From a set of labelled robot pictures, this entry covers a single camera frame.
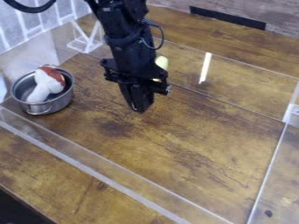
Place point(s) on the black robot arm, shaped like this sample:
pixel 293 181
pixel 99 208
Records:
pixel 133 68

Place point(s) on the clear acrylic barrier panel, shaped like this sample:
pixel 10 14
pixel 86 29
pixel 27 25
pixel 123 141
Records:
pixel 166 202

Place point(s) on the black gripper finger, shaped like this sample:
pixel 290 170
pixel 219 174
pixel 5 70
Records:
pixel 143 97
pixel 126 89

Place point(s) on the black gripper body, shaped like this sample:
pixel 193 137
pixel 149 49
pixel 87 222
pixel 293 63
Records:
pixel 143 76

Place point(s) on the black wall strip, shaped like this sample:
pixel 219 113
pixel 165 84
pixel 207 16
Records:
pixel 229 18

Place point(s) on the plush mushroom toy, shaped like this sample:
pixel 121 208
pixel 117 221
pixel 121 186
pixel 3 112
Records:
pixel 50 83

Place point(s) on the clear acrylic triangular bracket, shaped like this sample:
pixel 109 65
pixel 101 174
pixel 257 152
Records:
pixel 86 43

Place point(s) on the small silver metal pot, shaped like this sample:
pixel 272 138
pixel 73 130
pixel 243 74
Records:
pixel 55 101

